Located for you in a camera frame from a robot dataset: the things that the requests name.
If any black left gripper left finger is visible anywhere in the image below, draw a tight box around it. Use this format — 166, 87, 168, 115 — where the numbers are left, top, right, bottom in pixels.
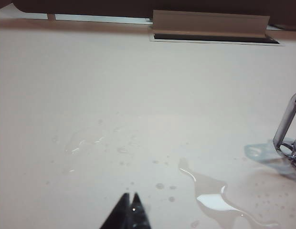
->
99, 192, 131, 229

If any brown desk partition panel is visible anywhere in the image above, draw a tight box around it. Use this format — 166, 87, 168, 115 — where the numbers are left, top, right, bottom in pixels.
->
0, 0, 296, 31

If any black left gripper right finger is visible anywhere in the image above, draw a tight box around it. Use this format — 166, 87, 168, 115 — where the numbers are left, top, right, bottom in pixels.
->
126, 192, 152, 229

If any small water puddle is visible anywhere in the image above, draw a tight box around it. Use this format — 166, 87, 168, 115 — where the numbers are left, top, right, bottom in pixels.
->
63, 135, 108, 156

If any beige desk cable flap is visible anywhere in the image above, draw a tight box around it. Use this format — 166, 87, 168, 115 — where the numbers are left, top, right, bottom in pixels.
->
148, 10, 285, 47

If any large water puddle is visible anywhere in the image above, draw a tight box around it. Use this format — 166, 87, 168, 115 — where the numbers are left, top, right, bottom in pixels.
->
177, 156, 281, 229

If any transparent grey plastic mug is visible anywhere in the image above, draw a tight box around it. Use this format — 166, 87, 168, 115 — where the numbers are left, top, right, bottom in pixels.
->
273, 91, 296, 173

